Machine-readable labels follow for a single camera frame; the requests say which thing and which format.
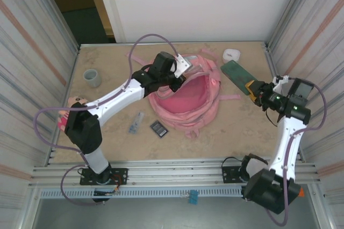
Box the dark green pencil case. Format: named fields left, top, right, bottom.
left=220, top=60, right=255, bottom=96

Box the pink student backpack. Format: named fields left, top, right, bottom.
left=126, top=48, right=241, bottom=140

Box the small black calculator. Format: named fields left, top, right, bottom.
left=149, top=119, right=169, bottom=140

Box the white square alarm clock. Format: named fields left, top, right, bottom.
left=221, top=48, right=241, bottom=63

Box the grey plastic cup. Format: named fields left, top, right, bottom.
left=83, top=69, right=102, bottom=88

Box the cartoon boy plush doll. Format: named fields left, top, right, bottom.
left=57, top=95, right=90, bottom=131

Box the blue connector block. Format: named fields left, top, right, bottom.
left=188, top=190, right=199, bottom=205

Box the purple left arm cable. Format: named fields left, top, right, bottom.
left=32, top=33, right=186, bottom=206

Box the aluminium table edge rail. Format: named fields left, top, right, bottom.
left=79, top=41, right=269, bottom=47

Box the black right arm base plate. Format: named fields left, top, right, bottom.
left=221, top=166, right=247, bottom=184

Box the aluminium mounting rail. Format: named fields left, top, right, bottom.
left=29, top=159, right=322, bottom=188

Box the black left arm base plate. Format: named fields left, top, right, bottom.
left=80, top=168, right=128, bottom=186

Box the grey slotted cable duct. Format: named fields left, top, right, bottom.
left=39, top=187, right=244, bottom=199

